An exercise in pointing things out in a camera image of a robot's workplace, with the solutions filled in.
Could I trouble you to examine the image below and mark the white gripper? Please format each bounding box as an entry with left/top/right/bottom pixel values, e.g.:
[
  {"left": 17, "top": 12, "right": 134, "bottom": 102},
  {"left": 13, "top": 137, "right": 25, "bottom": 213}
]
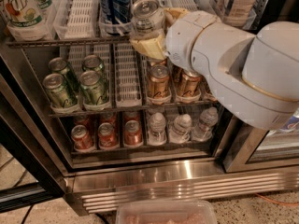
[{"left": 129, "top": 7, "right": 221, "bottom": 71}]

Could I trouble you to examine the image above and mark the white 7up can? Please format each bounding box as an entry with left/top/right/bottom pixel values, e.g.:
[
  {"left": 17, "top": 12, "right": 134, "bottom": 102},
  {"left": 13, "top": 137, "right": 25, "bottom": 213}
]
[{"left": 131, "top": 0, "right": 165, "bottom": 39}]

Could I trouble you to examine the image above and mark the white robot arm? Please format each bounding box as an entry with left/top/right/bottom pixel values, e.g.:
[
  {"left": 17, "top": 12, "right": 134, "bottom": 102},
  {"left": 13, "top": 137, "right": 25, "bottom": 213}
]
[{"left": 130, "top": 8, "right": 299, "bottom": 130}]

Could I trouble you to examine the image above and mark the rear left gold can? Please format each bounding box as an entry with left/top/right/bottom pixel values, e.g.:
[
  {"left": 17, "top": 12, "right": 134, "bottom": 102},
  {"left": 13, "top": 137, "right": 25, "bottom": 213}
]
[{"left": 147, "top": 59, "right": 167, "bottom": 66}]

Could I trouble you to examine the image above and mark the front left gold can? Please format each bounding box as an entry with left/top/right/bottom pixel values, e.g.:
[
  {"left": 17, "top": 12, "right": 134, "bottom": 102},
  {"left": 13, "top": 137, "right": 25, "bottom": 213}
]
[{"left": 148, "top": 65, "right": 170, "bottom": 99}]

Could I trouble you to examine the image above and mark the blue pepsi can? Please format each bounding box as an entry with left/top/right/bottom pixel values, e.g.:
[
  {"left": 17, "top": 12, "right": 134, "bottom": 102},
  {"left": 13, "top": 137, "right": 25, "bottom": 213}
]
[{"left": 99, "top": 0, "right": 132, "bottom": 35}]

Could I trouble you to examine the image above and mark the front middle gold can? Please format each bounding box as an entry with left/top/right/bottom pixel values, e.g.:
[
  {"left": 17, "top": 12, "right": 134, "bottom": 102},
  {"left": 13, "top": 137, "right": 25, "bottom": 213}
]
[{"left": 177, "top": 70, "right": 202, "bottom": 97}]

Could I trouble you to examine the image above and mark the white can top right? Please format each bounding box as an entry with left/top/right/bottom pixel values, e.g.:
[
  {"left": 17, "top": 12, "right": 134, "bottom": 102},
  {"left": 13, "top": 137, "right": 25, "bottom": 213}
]
[{"left": 212, "top": 0, "right": 256, "bottom": 28}]

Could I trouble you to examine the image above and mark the rear right green can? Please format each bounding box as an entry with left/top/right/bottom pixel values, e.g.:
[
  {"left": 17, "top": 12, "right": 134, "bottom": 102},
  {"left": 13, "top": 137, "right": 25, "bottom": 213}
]
[{"left": 81, "top": 54, "right": 107, "bottom": 77}]

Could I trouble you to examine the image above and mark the green can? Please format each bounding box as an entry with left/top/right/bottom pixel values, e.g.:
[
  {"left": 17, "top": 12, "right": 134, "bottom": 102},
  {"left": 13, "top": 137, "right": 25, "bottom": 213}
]
[
  {"left": 79, "top": 70, "right": 108, "bottom": 105},
  {"left": 81, "top": 54, "right": 107, "bottom": 77},
  {"left": 43, "top": 73, "right": 78, "bottom": 108},
  {"left": 49, "top": 57, "right": 79, "bottom": 92}
]

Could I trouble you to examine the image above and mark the front right gold can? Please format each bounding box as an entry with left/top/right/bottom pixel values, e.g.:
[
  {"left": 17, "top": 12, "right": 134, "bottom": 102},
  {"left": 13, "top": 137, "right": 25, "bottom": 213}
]
[{"left": 205, "top": 84, "right": 217, "bottom": 102}]

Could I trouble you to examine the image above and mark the front right green can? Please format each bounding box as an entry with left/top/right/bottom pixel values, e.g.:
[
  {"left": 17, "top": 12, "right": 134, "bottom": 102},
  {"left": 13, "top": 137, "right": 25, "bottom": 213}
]
[{"left": 79, "top": 70, "right": 108, "bottom": 105}]

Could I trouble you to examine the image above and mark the front right red can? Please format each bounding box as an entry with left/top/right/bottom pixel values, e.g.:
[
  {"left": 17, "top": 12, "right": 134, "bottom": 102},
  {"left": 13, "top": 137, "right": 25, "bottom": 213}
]
[{"left": 124, "top": 120, "right": 142, "bottom": 146}]

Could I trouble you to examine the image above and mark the red can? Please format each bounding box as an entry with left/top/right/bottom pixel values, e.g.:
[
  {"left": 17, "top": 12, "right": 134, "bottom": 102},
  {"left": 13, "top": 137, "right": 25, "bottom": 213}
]
[
  {"left": 124, "top": 120, "right": 142, "bottom": 146},
  {"left": 71, "top": 125, "right": 94, "bottom": 151},
  {"left": 98, "top": 122, "right": 118, "bottom": 149}
]

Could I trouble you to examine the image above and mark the rear left green can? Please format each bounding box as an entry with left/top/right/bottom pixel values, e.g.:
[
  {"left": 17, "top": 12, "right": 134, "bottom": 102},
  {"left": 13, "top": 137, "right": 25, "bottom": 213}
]
[{"left": 49, "top": 57, "right": 79, "bottom": 92}]

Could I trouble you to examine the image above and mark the stainless steel fridge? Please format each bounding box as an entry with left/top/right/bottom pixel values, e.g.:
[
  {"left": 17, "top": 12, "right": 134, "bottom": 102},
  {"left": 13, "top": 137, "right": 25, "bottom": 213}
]
[{"left": 0, "top": 0, "right": 299, "bottom": 217}]

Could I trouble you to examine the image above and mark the front middle red can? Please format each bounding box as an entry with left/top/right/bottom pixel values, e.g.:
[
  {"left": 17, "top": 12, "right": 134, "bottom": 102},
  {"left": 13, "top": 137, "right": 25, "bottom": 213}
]
[{"left": 98, "top": 122, "right": 118, "bottom": 149}]

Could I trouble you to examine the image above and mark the front left green can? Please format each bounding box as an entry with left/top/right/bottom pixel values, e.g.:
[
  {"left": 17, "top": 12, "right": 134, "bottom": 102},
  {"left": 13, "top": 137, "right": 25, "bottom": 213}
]
[{"left": 43, "top": 73, "right": 78, "bottom": 108}]

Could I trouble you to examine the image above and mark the front left red can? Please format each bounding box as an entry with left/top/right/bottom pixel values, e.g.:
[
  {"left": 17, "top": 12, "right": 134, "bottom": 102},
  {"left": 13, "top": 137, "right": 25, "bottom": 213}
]
[{"left": 71, "top": 125, "right": 94, "bottom": 151}]

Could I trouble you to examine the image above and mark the blue can right fridge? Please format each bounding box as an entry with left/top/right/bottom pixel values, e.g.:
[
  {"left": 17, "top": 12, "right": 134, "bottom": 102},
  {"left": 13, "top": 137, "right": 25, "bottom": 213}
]
[{"left": 279, "top": 116, "right": 299, "bottom": 133}]

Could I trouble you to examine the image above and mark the black fridge door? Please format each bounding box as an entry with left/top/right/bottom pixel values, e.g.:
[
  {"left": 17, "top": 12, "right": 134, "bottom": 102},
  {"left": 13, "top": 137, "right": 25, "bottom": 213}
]
[{"left": 0, "top": 60, "right": 65, "bottom": 213}]

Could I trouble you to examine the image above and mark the middle water bottle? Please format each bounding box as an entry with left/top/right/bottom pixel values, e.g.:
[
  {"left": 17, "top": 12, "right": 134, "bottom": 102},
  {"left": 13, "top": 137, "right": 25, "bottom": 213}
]
[{"left": 169, "top": 114, "right": 192, "bottom": 144}]

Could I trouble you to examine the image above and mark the clear plastic container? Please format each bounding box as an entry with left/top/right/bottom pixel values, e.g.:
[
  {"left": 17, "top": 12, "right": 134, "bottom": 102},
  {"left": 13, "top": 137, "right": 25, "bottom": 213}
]
[{"left": 115, "top": 200, "right": 218, "bottom": 224}]

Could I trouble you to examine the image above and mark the top wire shelf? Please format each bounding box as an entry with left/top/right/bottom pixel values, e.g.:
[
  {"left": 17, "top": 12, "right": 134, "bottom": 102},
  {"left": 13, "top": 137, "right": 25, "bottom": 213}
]
[{"left": 1, "top": 35, "right": 130, "bottom": 49}]

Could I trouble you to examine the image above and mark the wire shelf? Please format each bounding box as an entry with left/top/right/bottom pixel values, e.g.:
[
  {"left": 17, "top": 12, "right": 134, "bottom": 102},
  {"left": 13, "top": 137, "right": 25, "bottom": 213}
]
[
  {"left": 49, "top": 100, "right": 218, "bottom": 118},
  {"left": 1, "top": 35, "right": 130, "bottom": 49}
]

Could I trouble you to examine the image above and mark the middle wire shelf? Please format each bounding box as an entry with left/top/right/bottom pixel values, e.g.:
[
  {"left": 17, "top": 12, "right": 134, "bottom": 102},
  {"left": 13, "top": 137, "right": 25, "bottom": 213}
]
[{"left": 49, "top": 100, "right": 218, "bottom": 118}]

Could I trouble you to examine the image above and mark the orange cable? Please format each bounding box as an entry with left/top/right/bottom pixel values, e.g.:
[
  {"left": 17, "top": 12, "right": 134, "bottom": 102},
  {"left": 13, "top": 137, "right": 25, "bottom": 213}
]
[{"left": 255, "top": 193, "right": 299, "bottom": 207}]

